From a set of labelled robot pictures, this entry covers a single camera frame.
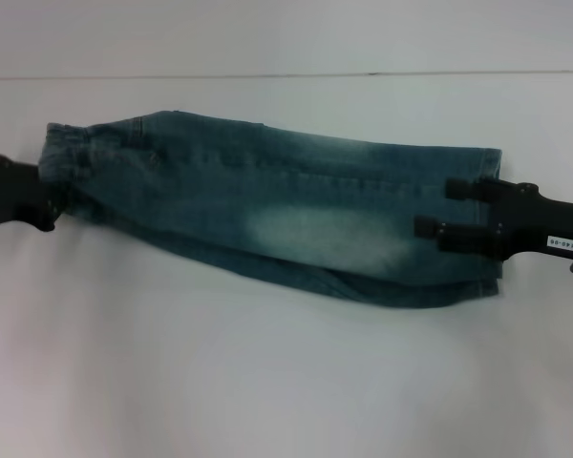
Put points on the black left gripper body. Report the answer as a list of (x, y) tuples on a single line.
[(5, 195)]

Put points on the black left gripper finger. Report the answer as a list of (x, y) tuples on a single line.
[(38, 214)]

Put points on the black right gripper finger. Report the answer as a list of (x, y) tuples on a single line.
[(468, 190), (468, 237)]

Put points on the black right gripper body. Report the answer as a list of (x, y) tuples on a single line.
[(535, 224)]

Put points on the blue denim shorts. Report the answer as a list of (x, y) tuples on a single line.
[(219, 191)]

